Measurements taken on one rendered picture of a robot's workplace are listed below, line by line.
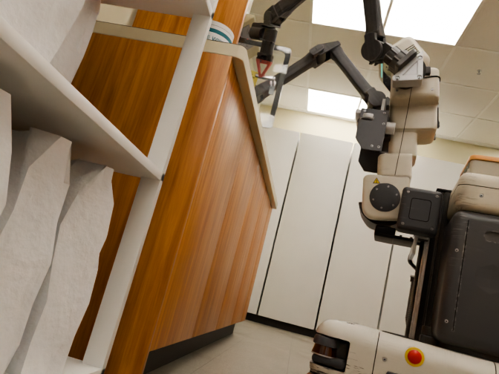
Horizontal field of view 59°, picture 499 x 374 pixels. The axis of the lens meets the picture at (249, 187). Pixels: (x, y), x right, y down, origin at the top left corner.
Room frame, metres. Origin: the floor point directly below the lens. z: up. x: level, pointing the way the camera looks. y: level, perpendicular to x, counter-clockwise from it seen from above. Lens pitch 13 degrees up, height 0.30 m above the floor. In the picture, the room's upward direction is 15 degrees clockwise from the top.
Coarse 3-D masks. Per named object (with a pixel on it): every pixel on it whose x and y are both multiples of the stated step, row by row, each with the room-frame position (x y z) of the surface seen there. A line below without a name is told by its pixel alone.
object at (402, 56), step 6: (396, 48) 1.39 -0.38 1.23; (390, 54) 1.39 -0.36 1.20; (396, 54) 1.38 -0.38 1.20; (402, 54) 1.37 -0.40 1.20; (408, 54) 1.34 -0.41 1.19; (414, 54) 1.35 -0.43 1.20; (384, 60) 1.42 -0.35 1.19; (390, 60) 1.40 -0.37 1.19; (396, 60) 1.38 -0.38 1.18; (402, 60) 1.35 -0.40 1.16; (408, 60) 1.36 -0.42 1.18; (390, 66) 1.40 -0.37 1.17; (396, 66) 1.36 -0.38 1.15; (402, 66) 1.37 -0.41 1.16; (396, 72) 1.40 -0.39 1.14
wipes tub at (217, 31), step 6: (216, 24) 1.28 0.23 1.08; (222, 24) 1.28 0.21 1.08; (210, 30) 1.28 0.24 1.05; (216, 30) 1.28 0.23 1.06; (222, 30) 1.29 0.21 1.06; (228, 30) 1.30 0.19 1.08; (210, 36) 1.28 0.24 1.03; (216, 36) 1.28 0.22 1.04; (222, 36) 1.29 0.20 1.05; (228, 36) 1.30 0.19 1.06; (228, 42) 1.31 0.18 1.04
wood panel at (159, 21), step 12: (228, 0) 1.77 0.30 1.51; (240, 0) 1.76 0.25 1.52; (144, 12) 1.83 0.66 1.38; (216, 12) 1.78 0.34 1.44; (228, 12) 1.77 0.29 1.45; (240, 12) 1.76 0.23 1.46; (132, 24) 1.84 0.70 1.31; (144, 24) 1.83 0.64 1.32; (156, 24) 1.82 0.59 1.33; (168, 24) 1.81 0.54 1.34; (180, 24) 1.80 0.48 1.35; (228, 24) 1.76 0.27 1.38; (240, 24) 1.76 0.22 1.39
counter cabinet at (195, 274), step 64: (128, 64) 1.17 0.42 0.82; (128, 128) 1.16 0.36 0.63; (192, 128) 1.13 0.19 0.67; (128, 192) 1.15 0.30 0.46; (192, 192) 1.12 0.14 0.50; (256, 192) 2.20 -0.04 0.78; (192, 256) 1.30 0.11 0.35; (256, 256) 2.89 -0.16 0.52; (128, 320) 1.14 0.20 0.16; (192, 320) 1.52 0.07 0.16
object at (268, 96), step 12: (252, 48) 1.84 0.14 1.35; (276, 48) 1.83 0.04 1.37; (288, 48) 1.83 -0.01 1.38; (252, 60) 1.84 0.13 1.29; (276, 60) 1.83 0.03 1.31; (288, 60) 1.83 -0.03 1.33; (276, 72) 1.83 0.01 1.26; (264, 84) 1.83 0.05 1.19; (276, 84) 1.83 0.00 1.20; (264, 96) 1.83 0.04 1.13; (276, 96) 1.83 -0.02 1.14; (264, 108) 1.83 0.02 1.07; (276, 108) 1.83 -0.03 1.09; (264, 120) 1.83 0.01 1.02
